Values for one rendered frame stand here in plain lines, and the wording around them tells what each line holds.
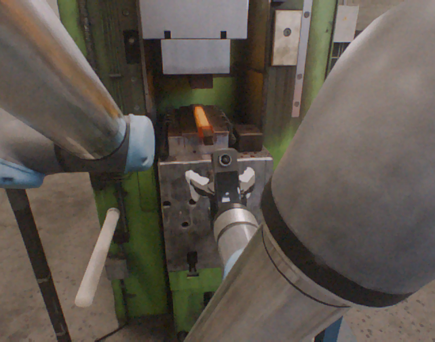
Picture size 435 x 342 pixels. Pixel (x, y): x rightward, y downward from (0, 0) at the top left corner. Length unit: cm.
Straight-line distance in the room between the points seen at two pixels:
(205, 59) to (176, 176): 37
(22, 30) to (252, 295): 21
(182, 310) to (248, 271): 114
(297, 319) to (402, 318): 168
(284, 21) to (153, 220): 90
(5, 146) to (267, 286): 35
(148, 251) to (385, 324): 121
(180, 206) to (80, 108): 77
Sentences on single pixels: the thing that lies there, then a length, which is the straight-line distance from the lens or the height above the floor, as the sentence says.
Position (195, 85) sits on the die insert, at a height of 113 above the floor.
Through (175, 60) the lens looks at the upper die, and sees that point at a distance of 92.
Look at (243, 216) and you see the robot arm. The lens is 47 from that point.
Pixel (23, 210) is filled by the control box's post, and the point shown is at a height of 80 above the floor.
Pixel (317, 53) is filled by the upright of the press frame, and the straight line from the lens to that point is 118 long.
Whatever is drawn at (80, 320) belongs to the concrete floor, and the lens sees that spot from 175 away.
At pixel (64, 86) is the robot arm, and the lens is 24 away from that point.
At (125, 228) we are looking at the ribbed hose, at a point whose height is 56.
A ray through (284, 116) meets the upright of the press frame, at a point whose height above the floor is 100.
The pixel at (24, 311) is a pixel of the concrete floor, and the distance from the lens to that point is 192.
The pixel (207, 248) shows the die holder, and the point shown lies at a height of 56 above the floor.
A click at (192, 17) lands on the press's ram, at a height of 132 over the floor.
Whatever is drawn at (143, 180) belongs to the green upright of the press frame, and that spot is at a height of 76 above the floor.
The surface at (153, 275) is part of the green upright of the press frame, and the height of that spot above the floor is 27.
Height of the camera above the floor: 127
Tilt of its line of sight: 25 degrees down
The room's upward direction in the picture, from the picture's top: straight up
